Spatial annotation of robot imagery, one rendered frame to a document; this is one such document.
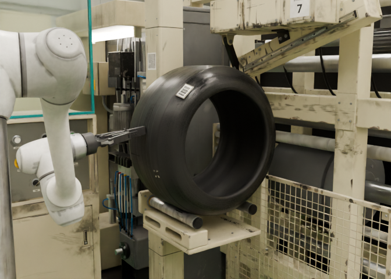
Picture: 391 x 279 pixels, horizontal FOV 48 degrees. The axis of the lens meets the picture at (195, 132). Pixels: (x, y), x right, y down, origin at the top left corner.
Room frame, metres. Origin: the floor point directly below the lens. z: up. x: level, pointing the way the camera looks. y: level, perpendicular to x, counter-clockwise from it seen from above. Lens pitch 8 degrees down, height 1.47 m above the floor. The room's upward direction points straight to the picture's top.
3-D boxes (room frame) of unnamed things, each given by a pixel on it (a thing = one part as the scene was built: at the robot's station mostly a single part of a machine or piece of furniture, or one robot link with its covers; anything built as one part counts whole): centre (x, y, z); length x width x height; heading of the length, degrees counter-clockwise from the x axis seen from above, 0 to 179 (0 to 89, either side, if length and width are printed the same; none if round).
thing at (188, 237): (1.71, 0.09, 0.84); 0.36 x 0.09 x 0.06; 35
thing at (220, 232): (1.80, -0.02, 0.80); 0.37 x 0.36 x 0.02; 125
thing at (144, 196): (1.94, 0.08, 0.90); 0.40 x 0.03 x 0.10; 125
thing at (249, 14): (1.86, -0.34, 1.71); 0.61 x 0.25 x 0.15; 35
